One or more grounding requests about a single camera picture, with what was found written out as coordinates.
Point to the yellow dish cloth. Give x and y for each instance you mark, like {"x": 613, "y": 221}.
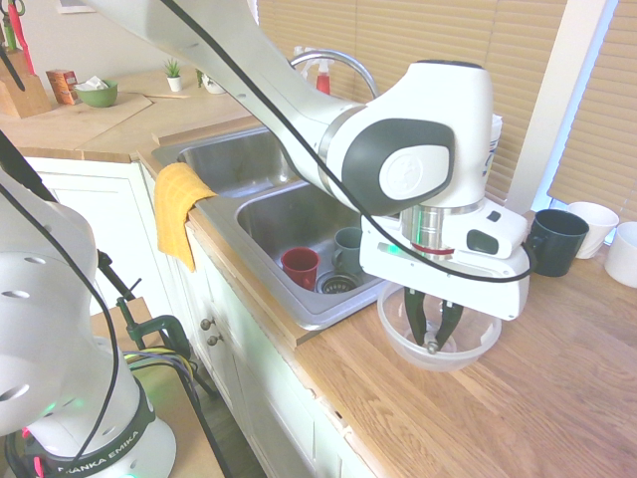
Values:
{"x": 174, "y": 209}

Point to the white plant pot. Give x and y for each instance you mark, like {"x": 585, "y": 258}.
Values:
{"x": 214, "y": 87}

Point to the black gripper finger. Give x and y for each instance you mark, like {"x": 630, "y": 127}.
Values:
{"x": 415, "y": 313}
{"x": 450, "y": 321}

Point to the round cabinet knob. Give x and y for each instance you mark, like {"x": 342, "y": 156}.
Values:
{"x": 215, "y": 340}
{"x": 206, "y": 324}

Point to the grey green mug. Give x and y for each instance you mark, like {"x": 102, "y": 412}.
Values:
{"x": 346, "y": 249}

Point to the red spray bottle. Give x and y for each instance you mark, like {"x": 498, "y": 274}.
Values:
{"x": 323, "y": 82}

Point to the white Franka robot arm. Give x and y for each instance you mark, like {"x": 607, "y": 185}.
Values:
{"x": 423, "y": 164}

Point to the sink drain strainer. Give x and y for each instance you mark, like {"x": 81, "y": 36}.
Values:
{"x": 336, "y": 284}

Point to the small potted green plant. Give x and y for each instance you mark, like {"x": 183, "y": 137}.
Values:
{"x": 173, "y": 79}

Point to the tan window blind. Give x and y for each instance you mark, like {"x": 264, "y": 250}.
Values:
{"x": 423, "y": 35}
{"x": 602, "y": 124}

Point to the wooden cutting board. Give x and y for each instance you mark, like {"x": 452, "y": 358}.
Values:
{"x": 89, "y": 119}

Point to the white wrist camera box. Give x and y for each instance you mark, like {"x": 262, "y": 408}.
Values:
{"x": 502, "y": 234}

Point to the chrome gooseneck faucet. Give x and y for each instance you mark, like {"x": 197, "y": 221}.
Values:
{"x": 348, "y": 62}

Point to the wooden knife block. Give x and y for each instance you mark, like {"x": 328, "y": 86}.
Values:
{"x": 25, "y": 94}

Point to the orange cardboard box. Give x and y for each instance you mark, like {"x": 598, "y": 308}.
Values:
{"x": 62, "y": 87}

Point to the red plastic cup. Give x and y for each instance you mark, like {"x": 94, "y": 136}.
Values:
{"x": 301, "y": 266}

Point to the white wipes canister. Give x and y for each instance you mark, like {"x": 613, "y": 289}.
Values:
{"x": 493, "y": 144}

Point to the green metal clamp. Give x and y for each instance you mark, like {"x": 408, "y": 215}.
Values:
{"x": 159, "y": 326}

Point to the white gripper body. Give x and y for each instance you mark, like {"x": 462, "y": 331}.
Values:
{"x": 478, "y": 286}

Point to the clear plastic bowl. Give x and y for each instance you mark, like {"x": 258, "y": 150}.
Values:
{"x": 478, "y": 348}

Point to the dark green mug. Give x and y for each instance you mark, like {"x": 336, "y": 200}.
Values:
{"x": 560, "y": 249}

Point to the green bowl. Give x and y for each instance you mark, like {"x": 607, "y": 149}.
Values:
{"x": 99, "y": 97}

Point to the stainless steel double sink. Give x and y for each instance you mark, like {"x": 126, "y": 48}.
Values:
{"x": 278, "y": 219}

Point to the white ceramic cup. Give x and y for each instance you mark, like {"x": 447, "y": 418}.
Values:
{"x": 599, "y": 229}
{"x": 624, "y": 259}

